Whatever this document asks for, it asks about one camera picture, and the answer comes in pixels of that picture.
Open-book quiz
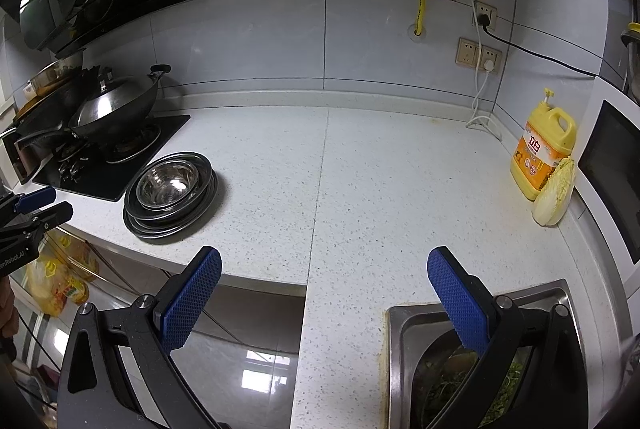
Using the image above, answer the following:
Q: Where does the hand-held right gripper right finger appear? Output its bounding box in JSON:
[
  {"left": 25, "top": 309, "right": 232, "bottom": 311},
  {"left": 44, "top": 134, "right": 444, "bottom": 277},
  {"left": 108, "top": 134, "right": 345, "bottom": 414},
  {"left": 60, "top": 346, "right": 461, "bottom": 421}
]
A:
[{"left": 426, "top": 246, "right": 591, "bottom": 429}]

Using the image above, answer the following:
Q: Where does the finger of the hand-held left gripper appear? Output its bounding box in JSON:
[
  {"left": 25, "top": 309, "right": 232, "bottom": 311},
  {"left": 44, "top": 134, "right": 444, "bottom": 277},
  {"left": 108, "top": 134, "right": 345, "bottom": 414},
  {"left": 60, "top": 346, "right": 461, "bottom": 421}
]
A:
[
  {"left": 0, "top": 202, "right": 75, "bottom": 241},
  {"left": 11, "top": 186, "right": 57, "bottom": 215}
]

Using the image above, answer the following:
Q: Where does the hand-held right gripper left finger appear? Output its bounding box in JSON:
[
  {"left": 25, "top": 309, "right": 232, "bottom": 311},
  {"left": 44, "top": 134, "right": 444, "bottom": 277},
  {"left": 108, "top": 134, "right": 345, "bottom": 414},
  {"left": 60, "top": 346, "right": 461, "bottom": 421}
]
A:
[{"left": 57, "top": 246, "right": 223, "bottom": 429}]

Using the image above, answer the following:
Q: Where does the large labelled steel plate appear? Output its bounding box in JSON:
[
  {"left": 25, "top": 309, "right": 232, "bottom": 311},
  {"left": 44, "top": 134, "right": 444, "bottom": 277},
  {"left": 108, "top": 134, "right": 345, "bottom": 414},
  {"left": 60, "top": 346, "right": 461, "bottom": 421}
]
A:
[{"left": 122, "top": 152, "right": 220, "bottom": 240}]

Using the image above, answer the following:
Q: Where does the plain steel plate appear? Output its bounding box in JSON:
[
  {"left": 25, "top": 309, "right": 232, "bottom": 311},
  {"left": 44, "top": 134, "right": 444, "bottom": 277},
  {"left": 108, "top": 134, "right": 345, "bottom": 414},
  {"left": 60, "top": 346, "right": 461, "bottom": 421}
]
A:
[{"left": 125, "top": 152, "right": 217, "bottom": 225}]

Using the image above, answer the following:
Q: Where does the small flared steel bowl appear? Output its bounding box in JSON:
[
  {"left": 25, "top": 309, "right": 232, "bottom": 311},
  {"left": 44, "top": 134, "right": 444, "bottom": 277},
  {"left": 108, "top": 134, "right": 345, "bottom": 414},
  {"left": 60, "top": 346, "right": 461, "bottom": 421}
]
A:
[{"left": 135, "top": 158, "right": 201, "bottom": 211}]

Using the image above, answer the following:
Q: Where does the person's left forearm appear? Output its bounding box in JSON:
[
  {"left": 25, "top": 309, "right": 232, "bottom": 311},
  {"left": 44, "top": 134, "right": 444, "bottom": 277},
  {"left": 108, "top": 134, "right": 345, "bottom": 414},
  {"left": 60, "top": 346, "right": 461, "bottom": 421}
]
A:
[{"left": 0, "top": 276, "right": 21, "bottom": 351}]

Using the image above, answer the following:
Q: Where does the dark brown container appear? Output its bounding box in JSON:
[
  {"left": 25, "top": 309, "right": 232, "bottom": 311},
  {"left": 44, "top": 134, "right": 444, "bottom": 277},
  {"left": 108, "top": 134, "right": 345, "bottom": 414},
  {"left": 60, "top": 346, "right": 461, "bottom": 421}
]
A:
[{"left": 0, "top": 128, "right": 39, "bottom": 186}]

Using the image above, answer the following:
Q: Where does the yellow cooking oil bottle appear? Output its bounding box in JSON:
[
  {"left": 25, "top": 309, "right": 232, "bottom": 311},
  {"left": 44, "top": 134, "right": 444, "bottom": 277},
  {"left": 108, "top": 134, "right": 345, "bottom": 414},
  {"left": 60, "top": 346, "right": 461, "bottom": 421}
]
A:
[{"left": 24, "top": 233, "right": 99, "bottom": 318}]

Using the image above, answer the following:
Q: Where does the brown base cabinet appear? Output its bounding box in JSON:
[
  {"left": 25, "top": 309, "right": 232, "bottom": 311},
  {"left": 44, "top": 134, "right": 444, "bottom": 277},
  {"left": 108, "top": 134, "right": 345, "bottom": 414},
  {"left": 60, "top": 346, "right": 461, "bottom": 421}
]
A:
[{"left": 89, "top": 243, "right": 307, "bottom": 356}]

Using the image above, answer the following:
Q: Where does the black gas stove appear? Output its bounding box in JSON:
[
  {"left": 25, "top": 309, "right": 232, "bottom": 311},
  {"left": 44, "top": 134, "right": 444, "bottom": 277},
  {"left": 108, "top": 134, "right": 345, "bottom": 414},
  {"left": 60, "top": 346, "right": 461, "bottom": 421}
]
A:
[{"left": 32, "top": 114, "right": 192, "bottom": 203}]

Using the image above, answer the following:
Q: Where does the steel sink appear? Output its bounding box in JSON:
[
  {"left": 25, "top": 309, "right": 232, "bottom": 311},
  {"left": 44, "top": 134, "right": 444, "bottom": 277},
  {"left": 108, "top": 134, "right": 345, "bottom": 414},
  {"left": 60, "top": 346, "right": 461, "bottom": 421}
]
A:
[{"left": 384, "top": 278, "right": 624, "bottom": 429}]

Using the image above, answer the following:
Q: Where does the black frying pan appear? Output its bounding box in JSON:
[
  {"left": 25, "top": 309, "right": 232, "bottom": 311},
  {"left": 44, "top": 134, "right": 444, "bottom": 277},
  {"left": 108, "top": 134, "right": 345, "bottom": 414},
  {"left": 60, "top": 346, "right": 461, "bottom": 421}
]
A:
[{"left": 12, "top": 66, "right": 101, "bottom": 146}]

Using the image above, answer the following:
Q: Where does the steel basin with greens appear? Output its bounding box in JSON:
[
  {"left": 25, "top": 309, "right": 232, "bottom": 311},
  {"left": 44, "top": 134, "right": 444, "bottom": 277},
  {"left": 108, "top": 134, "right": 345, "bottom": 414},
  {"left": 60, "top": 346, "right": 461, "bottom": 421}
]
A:
[{"left": 409, "top": 326, "right": 532, "bottom": 429}]

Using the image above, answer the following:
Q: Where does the steel wok lid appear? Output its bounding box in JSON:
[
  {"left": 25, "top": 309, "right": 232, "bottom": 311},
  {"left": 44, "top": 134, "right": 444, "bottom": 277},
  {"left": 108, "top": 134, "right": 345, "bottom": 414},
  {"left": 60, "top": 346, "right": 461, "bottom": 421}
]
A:
[{"left": 70, "top": 76, "right": 159, "bottom": 126}]

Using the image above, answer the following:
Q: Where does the black wok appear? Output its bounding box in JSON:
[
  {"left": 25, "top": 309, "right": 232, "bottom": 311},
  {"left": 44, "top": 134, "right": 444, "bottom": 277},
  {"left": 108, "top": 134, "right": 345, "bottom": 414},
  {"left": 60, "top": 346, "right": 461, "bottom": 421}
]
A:
[{"left": 67, "top": 64, "right": 172, "bottom": 141}]

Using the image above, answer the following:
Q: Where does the steel pan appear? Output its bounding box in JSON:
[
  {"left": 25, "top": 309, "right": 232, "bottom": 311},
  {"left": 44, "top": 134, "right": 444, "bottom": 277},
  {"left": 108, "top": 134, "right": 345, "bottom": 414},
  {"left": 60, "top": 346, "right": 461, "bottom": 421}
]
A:
[{"left": 24, "top": 51, "right": 87, "bottom": 98}]

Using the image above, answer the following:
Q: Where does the napa cabbage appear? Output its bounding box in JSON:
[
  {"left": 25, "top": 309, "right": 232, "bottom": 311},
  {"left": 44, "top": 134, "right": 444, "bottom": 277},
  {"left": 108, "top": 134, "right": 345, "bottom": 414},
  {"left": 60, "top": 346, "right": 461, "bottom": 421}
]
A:
[{"left": 531, "top": 156, "right": 576, "bottom": 228}]

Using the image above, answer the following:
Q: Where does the yellow detergent bottle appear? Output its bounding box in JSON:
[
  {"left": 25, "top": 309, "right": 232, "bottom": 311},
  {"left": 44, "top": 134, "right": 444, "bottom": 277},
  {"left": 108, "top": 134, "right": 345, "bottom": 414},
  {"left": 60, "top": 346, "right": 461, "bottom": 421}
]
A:
[{"left": 509, "top": 88, "right": 578, "bottom": 203}]

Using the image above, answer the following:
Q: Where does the white microwave oven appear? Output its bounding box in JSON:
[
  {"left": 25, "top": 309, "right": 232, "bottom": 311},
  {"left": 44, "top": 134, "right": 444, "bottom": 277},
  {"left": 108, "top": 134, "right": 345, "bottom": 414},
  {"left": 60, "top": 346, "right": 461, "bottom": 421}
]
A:
[{"left": 574, "top": 76, "right": 640, "bottom": 291}]

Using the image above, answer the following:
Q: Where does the glass jar with yellow lid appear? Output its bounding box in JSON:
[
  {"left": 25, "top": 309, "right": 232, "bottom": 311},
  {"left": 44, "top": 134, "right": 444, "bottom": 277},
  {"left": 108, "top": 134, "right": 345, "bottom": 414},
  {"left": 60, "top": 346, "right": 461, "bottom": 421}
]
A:
[{"left": 619, "top": 22, "right": 640, "bottom": 103}]

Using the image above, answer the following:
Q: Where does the white power cable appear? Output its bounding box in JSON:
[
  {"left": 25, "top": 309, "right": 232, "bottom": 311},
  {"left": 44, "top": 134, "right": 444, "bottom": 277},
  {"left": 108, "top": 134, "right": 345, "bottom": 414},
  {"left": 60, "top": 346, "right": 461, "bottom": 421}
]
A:
[{"left": 466, "top": 69, "right": 503, "bottom": 141}]

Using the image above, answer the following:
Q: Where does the black power cable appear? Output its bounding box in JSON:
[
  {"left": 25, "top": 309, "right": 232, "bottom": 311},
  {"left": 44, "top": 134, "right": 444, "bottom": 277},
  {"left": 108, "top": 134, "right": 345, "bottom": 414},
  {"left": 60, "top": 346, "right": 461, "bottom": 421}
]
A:
[{"left": 480, "top": 24, "right": 602, "bottom": 78}]

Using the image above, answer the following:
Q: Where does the yellow gas hose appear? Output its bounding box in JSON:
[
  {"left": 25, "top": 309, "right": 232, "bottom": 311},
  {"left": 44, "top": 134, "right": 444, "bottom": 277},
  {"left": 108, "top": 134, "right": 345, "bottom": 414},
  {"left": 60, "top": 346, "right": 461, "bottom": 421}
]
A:
[{"left": 410, "top": 0, "right": 434, "bottom": 38}]

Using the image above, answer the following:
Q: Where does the white wall socket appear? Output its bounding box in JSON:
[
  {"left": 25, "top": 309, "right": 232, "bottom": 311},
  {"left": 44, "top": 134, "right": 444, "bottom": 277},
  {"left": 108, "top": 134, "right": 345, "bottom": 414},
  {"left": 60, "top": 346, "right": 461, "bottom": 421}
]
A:
[{"left": 472, "top": 0, "right": 500, "bottom": 33}]

